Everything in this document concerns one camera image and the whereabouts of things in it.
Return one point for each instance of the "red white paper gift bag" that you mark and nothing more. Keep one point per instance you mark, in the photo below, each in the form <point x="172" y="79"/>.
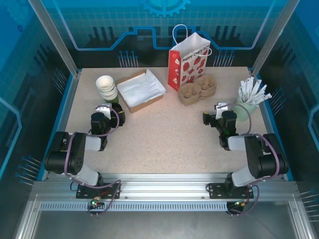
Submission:
<point x="192" y="67"/>

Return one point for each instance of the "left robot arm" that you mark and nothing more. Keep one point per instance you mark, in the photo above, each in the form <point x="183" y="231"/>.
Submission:
<point x="74" y="159"/>

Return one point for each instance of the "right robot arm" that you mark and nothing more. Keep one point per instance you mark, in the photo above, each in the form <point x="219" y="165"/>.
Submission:
<point x="264" y="159"/>

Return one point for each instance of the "black cup lid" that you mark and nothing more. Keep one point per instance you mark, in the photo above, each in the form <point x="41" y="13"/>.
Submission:
<point x="117" y="106"/>

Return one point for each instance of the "brown cardboard box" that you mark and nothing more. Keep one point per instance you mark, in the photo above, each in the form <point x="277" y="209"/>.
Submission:
<point x="142" y="105"/>

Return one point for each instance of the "brown pulp cup carrier stack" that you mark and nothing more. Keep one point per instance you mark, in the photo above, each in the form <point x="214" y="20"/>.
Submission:
<point x="192" y="94"/>

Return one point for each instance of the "mint green straw holder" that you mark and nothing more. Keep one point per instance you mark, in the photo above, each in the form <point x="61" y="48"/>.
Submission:
<point x="254" y="110"/>

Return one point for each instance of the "white paper napkin stack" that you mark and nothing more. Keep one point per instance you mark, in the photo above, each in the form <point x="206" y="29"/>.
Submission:
<point x="139" y="87"/>

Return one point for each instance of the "paper cup stack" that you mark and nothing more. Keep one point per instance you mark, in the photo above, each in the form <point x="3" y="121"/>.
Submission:
<point x="106" y="83"/>

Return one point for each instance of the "blue table side trim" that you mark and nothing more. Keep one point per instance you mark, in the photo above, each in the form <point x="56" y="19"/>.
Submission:
<point x="268" y="122"/>
<point x="51" y="144"/>

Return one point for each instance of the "small lit connector board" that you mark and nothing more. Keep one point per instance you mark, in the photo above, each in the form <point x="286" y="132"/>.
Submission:
<point x="96" y="203"/>
<point x="241" y="203"/>

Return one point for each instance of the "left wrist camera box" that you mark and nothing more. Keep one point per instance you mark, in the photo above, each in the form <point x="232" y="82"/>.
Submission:
<point x="106" y="110"/>

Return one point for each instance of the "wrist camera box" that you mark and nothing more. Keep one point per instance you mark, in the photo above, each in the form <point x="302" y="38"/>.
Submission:
<point x="220" y="107"/>
<point x="106" y="110"/>

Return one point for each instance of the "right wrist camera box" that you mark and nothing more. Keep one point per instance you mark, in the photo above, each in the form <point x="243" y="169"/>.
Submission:
<point x="220" y="107"/>

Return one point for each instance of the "aluminium frame rail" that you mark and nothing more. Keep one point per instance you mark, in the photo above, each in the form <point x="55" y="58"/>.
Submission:
<point x="162" y="184"/>

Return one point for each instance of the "aluminium frame post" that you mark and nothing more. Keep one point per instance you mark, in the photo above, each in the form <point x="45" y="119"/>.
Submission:
<point x="276" y="35"/>
<point x="53" y="37"/>

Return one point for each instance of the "steel base plate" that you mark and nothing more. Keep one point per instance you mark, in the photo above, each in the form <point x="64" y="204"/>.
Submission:
<point x="162" y="224"/>

